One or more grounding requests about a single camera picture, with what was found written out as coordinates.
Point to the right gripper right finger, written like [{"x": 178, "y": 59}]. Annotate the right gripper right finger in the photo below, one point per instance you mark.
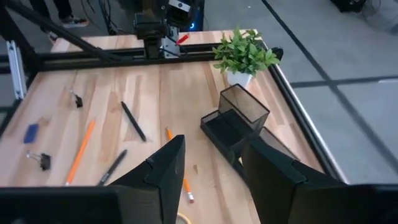
[{"x": 270, "y": 180}]

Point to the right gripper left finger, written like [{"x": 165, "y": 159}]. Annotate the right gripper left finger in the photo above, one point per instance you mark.
[{"x": 168, "y": 174}]

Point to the orange pencil red eraser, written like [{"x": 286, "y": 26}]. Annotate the orange pencil red eraser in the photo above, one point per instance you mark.
[
  {"x": 80, "y": 152},
  {"x": 188, "y": 191}
]

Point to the black pen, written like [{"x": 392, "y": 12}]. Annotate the black pen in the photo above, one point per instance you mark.
[
  {"x": 113, "y": 167},
  {"x": 133, "y": 121}
]

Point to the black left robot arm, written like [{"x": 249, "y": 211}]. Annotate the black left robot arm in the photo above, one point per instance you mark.
[{"x": 152, "y": 28}]

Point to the black mesh desk organizer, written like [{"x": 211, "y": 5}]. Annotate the black mesh desk organizer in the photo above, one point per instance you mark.
[{"x": 242, "y": 104}]

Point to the green plant white pot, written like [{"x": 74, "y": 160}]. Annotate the green plant white pot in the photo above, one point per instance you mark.
[{"x": 245, "y": 53}]

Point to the red plastic tag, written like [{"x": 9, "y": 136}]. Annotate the red plastic tag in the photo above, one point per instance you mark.
[{"x": 183, "y": 39}]

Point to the blue eraser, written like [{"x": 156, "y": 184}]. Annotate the blue eraser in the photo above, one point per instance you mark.
[{"x": 31, "y": 133}]

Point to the black computer tower blue light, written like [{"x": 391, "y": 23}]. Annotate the black computer tower blue light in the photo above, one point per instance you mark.
[{"x": 197, "y": 18}]

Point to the person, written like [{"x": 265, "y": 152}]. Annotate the person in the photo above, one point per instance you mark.
[{"x": 74, "y": 21}]

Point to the silver aluminium bracket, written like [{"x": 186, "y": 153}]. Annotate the silver aluminium bracket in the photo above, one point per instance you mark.
[{"x": 17, "y": 71}]

